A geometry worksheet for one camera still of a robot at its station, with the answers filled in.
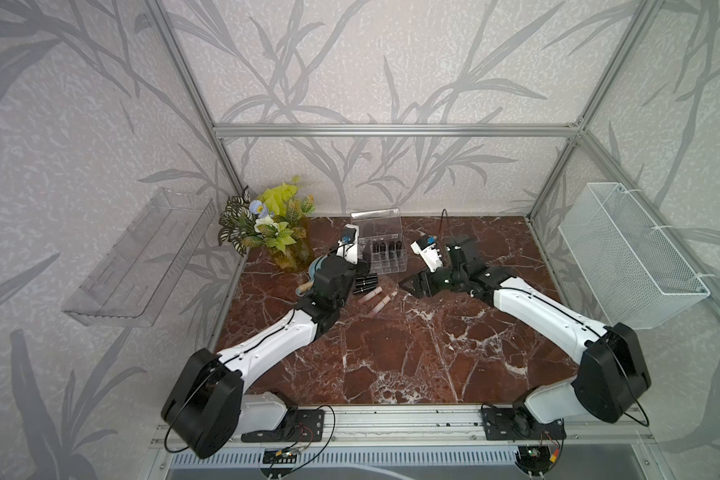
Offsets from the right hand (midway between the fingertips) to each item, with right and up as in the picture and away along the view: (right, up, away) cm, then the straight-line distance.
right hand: (406, 278), depth 81 cm
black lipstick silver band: (-9, +8, +23) cm, 26 cm away
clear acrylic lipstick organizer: (-7, +13, +35) cm, 38 cm away
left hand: (-13, +10, -3) cm, 17 cm away
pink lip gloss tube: (-9, -6, +17) cm, 20 cm away
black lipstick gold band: (-12, -6, +17) cm, 22 cm away
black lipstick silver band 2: (-3, +8, +24) cm, 25 cm away
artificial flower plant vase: (-39, +17, +8) cm, 43 cm away
